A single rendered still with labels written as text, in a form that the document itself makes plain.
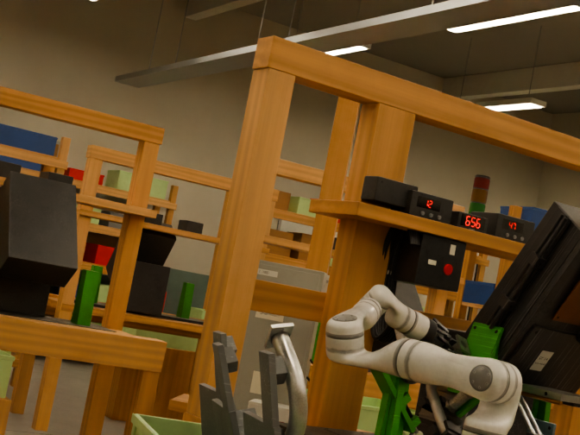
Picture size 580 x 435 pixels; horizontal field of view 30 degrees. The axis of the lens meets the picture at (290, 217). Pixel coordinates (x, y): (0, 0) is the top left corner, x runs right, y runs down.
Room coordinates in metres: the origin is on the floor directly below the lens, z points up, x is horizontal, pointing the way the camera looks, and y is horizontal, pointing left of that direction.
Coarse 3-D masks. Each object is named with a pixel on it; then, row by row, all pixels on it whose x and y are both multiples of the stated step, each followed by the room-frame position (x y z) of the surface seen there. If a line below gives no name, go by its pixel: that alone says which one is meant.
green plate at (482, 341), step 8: (472, 328) 3.05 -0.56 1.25; (480, 328) 3.03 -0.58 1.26; (488, 328) 3.00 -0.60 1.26; (496, 328) 2.98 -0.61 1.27; (472, 336) 3.04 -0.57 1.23; (480, 336) 3.02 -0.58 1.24; (488, 336) 2.99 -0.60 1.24; (496, 336) 2.96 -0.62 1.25; (472, 344) 3.03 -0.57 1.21; (480, 344) 3.00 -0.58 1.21; (488, 344) 2.98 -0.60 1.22; (496, 344) 2.96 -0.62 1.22; (472, 352) 3.01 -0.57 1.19; (480, 352) 2.99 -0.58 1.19; (488, 352) 2.96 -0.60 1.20; (496, 352) 2.98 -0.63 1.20; (456, 392) 3.00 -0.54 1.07
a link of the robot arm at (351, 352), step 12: (336, 348) 2.55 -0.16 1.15; (348, 348) 2.55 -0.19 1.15; (360, 348) 2.56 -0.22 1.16; (384, 348) 2.47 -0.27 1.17; (396, 348) 2.43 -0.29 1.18; (336, 360) 2.56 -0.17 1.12; (348, 360) 2.54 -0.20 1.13; (360, 360) 2.52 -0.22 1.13; (372, 360) 2.49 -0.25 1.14; (384, 360) 2.45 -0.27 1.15; (396, 360) 2.42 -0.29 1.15; (384, 372) 2.48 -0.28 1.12; (396, 372) 2.44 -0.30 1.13
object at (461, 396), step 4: (460, 392) 2.93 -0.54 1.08; (456, 396) 2.94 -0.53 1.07; (460, 396) 2.93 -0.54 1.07; (464, 396) 2.92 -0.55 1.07; (468, 396) 2.91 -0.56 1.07; (448, 400) 2.96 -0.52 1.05; (452, 400) 2.94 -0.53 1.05; (456, 400) 2.93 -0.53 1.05; (460, 400) 2.93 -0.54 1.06; (464, 400) 2.93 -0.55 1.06; (448, 404) 2.95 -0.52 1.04; (452, 404) 2.94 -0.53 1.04; (456, 404) 2.94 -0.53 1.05; (460, 404) 2.93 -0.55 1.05; (448, 408) 2.94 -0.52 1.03; (452, 408) 2.94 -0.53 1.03; (456, 408) 2.94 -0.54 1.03; (452, 412) 2.95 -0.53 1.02; (456, 412) 2.95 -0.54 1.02
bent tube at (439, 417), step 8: (456, 336) 3.03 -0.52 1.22; (456, 344) 3.03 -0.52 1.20; (464, 344) 3.04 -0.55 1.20; (464, 352) 3.01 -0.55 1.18; (432, 392) 3.03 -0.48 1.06; (432, 400) 3.01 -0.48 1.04; (432, 408) 2.99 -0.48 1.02; (440, 408) 2.98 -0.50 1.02; (440, 416) 2.96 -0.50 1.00; (440, 424) 2.94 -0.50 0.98; (440, 432) 2.93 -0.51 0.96
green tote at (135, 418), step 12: (132, 420) 2.18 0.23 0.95; (144, 420) 2.13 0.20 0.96; (156, 420) 2.21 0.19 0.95; (168, 420) 2.21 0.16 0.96; (180, 420) 2.22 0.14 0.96; (132, 432) 2.18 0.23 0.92; (144, 432) 2.06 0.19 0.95; (156, 432) 2.00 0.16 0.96; (168, 432) 2.21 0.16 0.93; (180, 432) 2.22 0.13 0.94; (192, 432) 2.23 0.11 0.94
